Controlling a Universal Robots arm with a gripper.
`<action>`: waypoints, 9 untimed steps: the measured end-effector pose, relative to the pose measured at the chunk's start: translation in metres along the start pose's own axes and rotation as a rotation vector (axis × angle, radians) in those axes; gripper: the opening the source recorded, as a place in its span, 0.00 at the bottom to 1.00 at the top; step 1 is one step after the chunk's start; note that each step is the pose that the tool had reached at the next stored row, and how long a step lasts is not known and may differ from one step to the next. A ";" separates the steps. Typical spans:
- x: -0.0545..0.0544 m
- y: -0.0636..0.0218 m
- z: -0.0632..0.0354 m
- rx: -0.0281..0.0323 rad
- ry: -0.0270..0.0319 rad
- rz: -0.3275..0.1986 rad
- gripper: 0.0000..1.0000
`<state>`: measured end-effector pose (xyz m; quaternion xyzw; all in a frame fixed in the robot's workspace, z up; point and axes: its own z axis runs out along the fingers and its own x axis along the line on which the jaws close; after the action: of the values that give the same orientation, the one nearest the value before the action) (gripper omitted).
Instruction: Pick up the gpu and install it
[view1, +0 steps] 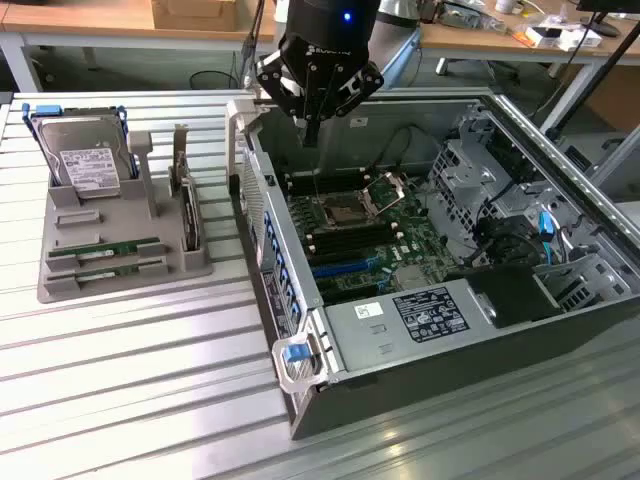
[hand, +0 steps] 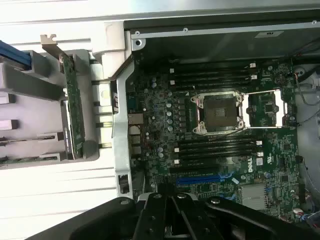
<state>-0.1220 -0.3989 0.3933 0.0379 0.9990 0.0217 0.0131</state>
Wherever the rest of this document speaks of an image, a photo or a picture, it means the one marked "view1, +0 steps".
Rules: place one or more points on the grey plastic parts rack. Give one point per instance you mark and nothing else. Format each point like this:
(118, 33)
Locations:
(150, 227)

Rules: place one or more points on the open grey PC case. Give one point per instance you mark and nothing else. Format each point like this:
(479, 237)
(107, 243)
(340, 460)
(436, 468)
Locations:
(450, 380)

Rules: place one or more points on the white flat box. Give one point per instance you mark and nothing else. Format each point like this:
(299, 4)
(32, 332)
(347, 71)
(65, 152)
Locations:
(575, 37)

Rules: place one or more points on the grey metal computer part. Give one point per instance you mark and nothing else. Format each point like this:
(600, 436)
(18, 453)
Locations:
(462, 17)

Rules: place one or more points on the black expansion slot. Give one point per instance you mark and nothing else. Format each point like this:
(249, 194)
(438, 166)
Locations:
(350, 292)

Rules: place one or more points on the blue expansion slot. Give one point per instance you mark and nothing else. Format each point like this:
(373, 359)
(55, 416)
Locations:
(345, 267)

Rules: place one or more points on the grey disk bay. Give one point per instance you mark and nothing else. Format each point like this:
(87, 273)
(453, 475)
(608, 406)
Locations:
(580, 290)

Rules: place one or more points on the black tripod pole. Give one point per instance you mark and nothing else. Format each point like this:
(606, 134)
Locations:
(600, 75)

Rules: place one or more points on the metal socket cover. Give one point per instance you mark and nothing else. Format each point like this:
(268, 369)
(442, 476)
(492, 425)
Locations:
(385, 192)

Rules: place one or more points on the cluttered wooden desk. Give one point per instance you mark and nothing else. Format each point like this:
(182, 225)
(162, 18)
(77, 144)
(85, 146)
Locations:
(475, 42)

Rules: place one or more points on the black plastic air shroud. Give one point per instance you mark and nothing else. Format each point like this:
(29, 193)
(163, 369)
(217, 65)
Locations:
(510, 295)

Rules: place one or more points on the grey aluminium frame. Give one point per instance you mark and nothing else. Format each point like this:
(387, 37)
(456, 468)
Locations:
(620, 165)

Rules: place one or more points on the perforated metal drive cage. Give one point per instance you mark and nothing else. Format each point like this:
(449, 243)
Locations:
(457, 215)

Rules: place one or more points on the green RAM stick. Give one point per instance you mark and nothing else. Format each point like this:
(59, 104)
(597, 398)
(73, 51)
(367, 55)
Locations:
(117, 271)
(125, 246)

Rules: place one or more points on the black graphics card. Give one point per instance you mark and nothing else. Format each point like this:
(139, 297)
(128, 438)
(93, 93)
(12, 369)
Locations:
(190, 220)

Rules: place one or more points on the CPU socket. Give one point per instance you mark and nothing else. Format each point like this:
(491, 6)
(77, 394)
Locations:
(342, 212)

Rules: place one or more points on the silver chipset heatsink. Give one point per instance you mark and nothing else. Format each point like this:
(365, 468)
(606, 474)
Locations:
(410, 277)

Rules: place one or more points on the black monitor stand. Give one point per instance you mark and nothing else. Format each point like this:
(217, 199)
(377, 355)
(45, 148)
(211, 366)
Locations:
(602, 25)

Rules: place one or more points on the green motherboard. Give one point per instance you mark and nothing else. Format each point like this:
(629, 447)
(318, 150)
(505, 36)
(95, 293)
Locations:
(425, 240)

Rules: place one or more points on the blue release latch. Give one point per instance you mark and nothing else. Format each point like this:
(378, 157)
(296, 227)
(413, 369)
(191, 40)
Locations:
(294, 353)

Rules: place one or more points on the white mug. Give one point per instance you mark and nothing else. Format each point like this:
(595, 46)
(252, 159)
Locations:
(506, 5)

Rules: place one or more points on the black RAM slot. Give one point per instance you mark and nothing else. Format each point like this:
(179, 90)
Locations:
(325, 176)
(355, 241)
(350, 230)

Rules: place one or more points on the thin metal locking lever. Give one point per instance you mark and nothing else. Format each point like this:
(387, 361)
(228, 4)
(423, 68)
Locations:
(317, 185)

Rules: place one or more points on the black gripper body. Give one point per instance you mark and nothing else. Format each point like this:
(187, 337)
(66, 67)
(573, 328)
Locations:
(325, 30)

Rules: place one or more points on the hard disk in blue caddy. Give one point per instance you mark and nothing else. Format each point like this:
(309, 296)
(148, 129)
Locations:
(92, 165)

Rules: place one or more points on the wooden desk with white frame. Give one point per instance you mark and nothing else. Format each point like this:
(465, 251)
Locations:
(75, 20)

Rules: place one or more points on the small cardboard box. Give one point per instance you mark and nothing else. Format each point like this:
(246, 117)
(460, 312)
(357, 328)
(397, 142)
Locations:
(195, 12)

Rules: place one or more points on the grey power supply unit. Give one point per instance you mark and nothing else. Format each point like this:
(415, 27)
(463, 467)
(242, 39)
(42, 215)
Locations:
(365, 340)

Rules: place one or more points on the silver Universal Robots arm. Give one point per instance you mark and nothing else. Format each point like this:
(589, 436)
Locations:
(397, 6)

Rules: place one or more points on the large brown cardboard box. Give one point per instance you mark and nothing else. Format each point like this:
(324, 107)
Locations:
(620, 100)

